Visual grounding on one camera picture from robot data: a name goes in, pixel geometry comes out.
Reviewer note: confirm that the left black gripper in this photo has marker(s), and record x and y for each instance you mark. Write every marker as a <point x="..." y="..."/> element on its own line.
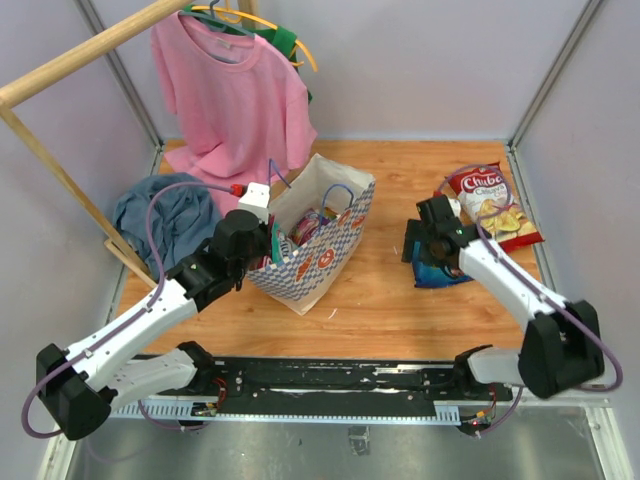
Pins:
<point x="265" y="234"/>

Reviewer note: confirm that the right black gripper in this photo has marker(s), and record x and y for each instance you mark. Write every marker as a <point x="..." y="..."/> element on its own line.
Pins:
<point x="415" y="232"/>

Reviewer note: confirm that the blue snack bag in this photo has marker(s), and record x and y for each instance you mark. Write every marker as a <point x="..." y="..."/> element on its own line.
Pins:
<point x="430" y="277"/>

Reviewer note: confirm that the red Chuba chips bag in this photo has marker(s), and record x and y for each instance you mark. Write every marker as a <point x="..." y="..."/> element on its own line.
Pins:
<point x="486" y="196"/>

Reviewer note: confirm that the blue checkered paper bag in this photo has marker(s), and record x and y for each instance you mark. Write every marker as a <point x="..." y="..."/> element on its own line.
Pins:
<point x="343" y="195"/>

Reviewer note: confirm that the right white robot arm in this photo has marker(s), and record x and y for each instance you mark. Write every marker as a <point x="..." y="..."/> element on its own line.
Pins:
<point x="561" y="347"/>

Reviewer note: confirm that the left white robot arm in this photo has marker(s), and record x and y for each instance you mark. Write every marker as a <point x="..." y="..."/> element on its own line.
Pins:
<point x="81" y="385"/>

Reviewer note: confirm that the green white snack pack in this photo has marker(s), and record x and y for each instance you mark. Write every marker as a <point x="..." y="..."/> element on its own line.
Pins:
<point x="281" y="245"/>

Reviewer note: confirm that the pink purple snack pouch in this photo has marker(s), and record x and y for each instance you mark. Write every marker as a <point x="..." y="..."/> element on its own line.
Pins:
<point x="305" y="227"/>

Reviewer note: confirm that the blue crumpled cloth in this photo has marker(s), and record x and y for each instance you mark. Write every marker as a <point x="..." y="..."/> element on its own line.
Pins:
<point x="168" y="212"/>

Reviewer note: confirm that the pink t-shirt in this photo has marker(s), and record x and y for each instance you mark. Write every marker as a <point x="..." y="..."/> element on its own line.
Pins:
<point x="239" y="103"/>

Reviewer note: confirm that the green garment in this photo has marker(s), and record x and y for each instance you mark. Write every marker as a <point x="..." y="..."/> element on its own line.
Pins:
<point x="280" y="42"/>

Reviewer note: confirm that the grey-blue hanger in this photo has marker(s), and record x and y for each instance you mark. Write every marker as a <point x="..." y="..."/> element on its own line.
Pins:
<point x="207" y="17"/>

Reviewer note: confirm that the yellow hanger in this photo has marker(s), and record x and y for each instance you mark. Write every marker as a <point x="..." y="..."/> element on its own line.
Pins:
<point x="280" y="30"/>

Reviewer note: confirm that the wooden clothes rack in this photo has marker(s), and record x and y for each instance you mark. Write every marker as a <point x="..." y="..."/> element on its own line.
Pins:
<point x="105" y="124"/>

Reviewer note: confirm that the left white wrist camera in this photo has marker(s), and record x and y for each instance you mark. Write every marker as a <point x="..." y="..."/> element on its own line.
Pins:
<point x="256" y="200"/>

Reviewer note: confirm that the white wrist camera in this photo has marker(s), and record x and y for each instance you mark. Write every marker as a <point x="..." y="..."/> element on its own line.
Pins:
<point x="455" y="206"/>
<point x="256" y="200"/>

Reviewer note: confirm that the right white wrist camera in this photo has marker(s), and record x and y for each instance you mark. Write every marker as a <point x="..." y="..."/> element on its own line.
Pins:
<point x="455" y="206"/>

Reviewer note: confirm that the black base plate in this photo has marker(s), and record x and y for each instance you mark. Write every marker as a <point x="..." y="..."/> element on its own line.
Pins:
<point x="350" y="388"/>

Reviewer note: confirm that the grey slotted cable duct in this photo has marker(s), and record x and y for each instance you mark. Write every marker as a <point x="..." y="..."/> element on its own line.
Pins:
<point x="184" y="410"/>

